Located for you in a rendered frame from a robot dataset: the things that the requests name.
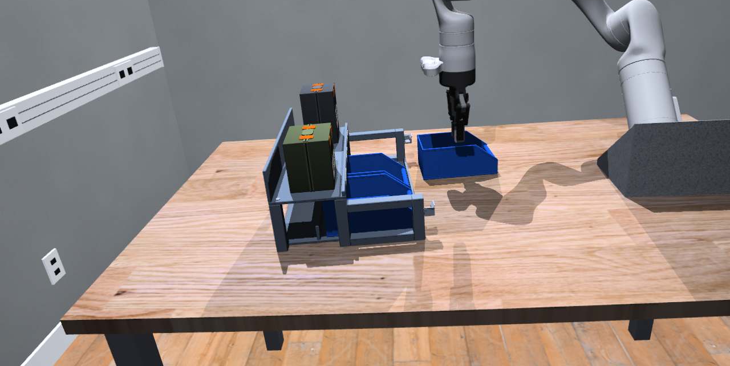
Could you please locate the black case with orange grip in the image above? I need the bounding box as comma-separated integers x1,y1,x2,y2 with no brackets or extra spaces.
299,82,339,144

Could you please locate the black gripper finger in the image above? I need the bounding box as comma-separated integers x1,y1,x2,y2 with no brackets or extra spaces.
449,93,470,143
446,89,454,138

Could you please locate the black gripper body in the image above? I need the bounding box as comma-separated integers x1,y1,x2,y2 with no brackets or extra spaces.
439,68,476,111

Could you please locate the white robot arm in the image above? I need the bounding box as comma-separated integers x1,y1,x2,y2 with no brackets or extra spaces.
420,0,682,130

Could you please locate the olive green case with orange latches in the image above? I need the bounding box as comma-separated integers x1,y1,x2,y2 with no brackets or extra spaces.
282,123,336,193

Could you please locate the grey metal shelf rack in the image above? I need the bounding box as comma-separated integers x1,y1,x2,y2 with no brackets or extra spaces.
262,108,435,252

